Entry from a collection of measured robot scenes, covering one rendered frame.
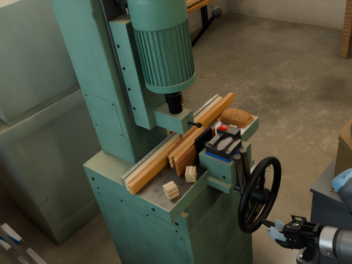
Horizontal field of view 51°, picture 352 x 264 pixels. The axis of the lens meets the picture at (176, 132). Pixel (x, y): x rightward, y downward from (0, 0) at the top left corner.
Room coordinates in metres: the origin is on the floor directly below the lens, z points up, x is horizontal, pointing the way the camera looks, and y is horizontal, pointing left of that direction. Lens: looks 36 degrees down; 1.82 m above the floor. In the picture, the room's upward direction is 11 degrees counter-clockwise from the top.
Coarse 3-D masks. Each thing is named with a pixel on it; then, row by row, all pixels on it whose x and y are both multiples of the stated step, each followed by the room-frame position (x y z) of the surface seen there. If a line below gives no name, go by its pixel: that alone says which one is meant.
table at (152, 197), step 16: (240, 128) 1.19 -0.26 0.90; (256, 128) 1.24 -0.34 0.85; (160, 176) 1.00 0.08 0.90; (176, 176) 0.99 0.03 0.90; (208, 176) 0.98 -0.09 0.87; (128, 192) 0.96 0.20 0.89; (144, 192) 0.93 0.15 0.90; (160, 192) 0.92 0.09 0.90; (192, 192) 0.91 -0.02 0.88; (144, 208) 0.91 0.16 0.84; (160, 208) 0.85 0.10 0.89; (176, 208) 0.85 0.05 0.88
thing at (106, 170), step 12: (168, 132) 1.40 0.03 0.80; (96, 156) 1.32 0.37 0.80; (108, 156) 1.30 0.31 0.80; (84, 168) 1.27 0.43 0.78; (96, 168) 1.23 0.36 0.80; (108, 168) 1.22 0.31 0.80; (120, 168) 1.20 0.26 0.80; (96, 180) 1.23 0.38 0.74; (108, 180) 1.16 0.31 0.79; (120, 180) 1.13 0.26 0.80; (120, 192) 1.12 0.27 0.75; (216, 192) 1.01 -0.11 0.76; (204, 204) 0.95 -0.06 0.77; (180, 216) 0.89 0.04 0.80; (192, 216) 0.90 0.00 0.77; (180, 228) 0.90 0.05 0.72; (192, 228) 0.89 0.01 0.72
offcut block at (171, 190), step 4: (164, 184) 0.91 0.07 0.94; (168, 184) 0.91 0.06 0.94; (172, 184) 0.90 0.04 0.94; (164, 188) 0.89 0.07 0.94; (168, 188) 0.89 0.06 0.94; (172, 188) 0.89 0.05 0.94; (176, 188) 0.89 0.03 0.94; (164, 192) 0.90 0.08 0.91; (168, 192) 0.88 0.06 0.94; (172, 192) 0.88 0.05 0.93; (176, 192) 0.89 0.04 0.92; (168, 196) 0.88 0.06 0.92; (172, 196) 0.88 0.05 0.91; (176, 196) 0.89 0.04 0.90
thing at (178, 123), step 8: (160, 112) 1.16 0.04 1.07; (168, 112) 1.15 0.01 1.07; (184, 112) 1.13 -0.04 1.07; (192, 112) 1.13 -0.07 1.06; (160, 120) 1.16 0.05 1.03; (168, 120) 1.13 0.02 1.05; (176, 120) 1.10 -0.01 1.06; (184, 120) 1.10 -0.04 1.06; (192, 120) 1.13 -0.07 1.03; (168, 128) 1.14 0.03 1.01; (176, 128) 1.11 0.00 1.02; (184, 128) 1.09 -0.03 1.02
